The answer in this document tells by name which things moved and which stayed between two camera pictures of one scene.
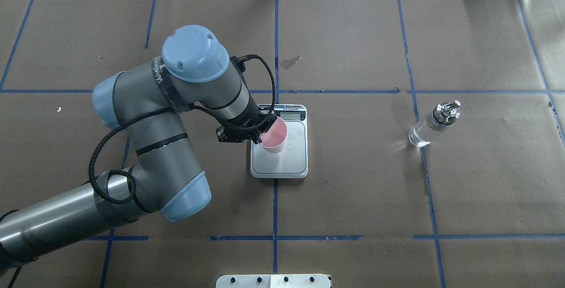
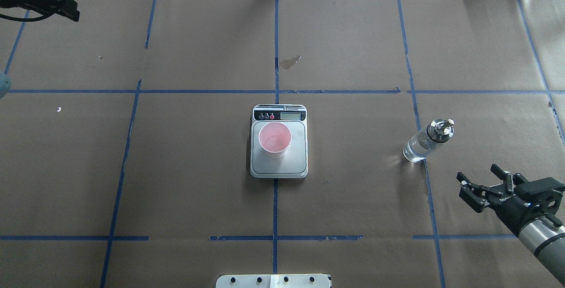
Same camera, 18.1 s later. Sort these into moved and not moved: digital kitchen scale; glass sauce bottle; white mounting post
Moved: glass sauce bottle
Not moved: digital kitchen scale; white mounting post
